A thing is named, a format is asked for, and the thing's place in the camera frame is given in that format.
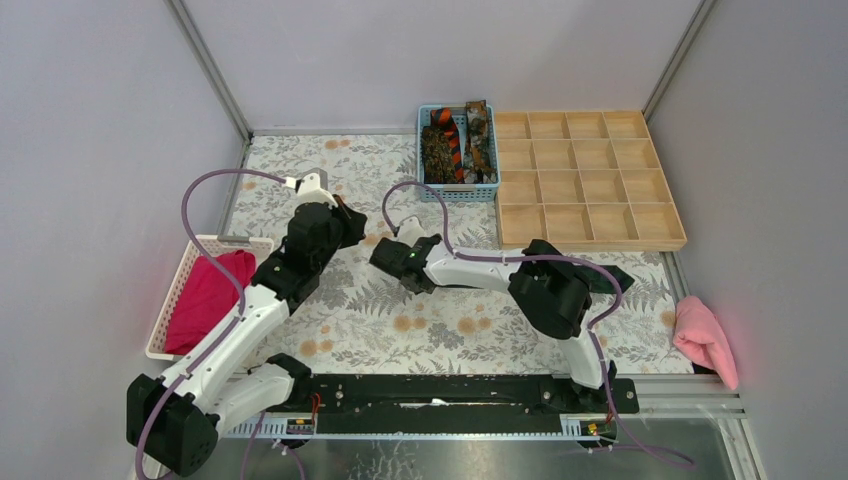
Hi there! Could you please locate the dark green leaf tie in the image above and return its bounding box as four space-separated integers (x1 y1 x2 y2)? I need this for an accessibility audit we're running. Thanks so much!
578 265 635 295

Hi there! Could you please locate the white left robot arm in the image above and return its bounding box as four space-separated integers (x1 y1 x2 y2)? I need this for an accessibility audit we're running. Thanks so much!
126 197 367 479

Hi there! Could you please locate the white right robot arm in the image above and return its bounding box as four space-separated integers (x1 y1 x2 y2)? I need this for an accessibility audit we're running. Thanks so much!
369 235 623 412

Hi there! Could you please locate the light blue plastic basket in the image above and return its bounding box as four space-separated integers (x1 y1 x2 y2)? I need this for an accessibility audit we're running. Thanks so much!
416 100 502 202

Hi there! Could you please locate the black gold patterned tie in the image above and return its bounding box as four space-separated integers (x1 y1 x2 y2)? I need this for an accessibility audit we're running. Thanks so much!
421 126 464 184

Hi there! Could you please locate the white plastic basket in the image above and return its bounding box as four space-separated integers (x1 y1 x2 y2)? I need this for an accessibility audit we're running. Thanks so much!
145 235 275 362

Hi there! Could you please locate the orange grey floral tie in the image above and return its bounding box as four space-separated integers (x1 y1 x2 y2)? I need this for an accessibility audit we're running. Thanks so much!
463 100 497 184

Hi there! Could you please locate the red cloth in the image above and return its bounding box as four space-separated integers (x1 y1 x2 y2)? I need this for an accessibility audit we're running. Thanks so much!
164 256 239 355

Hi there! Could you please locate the orange black striped tie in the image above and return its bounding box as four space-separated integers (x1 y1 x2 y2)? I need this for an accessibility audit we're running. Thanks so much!
430 108 464 178

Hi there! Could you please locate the wooden compartment tray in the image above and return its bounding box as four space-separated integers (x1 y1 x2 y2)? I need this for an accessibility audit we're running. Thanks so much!
494 110 687 253

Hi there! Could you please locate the pink cloth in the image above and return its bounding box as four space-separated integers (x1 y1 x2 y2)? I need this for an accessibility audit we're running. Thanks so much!
672 295 739 390

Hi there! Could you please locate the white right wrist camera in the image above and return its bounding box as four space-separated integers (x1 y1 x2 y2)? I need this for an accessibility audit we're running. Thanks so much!
395 216 428 247

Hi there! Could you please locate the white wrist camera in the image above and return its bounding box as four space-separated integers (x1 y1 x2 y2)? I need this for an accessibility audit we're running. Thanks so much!
283 168 338 208
395 216 428 247

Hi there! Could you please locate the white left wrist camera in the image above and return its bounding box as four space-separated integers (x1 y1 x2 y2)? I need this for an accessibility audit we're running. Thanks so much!
283 168 338 208

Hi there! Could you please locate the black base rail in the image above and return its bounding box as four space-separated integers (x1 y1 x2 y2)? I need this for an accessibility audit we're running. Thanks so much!
269 374 640 436

